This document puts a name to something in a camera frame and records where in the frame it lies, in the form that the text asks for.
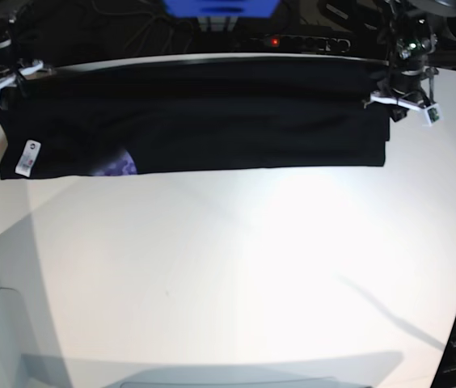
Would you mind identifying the black T-shirt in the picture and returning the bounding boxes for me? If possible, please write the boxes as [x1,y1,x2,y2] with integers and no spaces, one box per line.
[0,58,390,179]

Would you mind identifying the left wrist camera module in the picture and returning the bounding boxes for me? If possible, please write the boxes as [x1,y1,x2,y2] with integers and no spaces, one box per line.
[422,103,443,126]

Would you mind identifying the black power strip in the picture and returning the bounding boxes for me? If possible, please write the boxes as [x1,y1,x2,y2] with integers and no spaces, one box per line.
[235,35,352,55]

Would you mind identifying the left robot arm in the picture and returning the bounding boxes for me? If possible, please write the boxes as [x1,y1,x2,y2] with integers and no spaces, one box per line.
[363,1,442,126]

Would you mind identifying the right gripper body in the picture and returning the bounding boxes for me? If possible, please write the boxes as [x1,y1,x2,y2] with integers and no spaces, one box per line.
[0,59,54,86]

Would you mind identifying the blue box overhead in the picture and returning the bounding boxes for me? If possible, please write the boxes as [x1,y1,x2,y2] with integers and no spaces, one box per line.
[163,0,280,18]

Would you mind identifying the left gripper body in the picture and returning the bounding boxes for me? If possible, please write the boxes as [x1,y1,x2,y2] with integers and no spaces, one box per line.
[363,66,440,112]

